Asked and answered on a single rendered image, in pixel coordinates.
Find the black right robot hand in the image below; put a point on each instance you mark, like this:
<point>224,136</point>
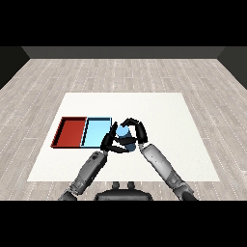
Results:
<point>141,132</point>

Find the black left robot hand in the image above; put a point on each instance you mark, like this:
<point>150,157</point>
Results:
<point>107,141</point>

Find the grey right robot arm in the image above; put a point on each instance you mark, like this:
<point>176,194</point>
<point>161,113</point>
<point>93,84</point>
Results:
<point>164,170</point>

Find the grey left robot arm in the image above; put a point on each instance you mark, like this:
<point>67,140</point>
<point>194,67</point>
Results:
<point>85,175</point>

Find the light blue shallow open box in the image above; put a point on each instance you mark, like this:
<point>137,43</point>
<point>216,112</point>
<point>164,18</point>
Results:
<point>96,132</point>

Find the small blue can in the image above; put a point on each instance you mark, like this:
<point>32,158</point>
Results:
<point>123,131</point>

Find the red shallow open box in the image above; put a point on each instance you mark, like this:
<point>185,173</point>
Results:
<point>71,131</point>

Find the dark grey robot body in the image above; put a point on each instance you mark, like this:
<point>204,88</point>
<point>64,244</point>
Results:
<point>123,194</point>

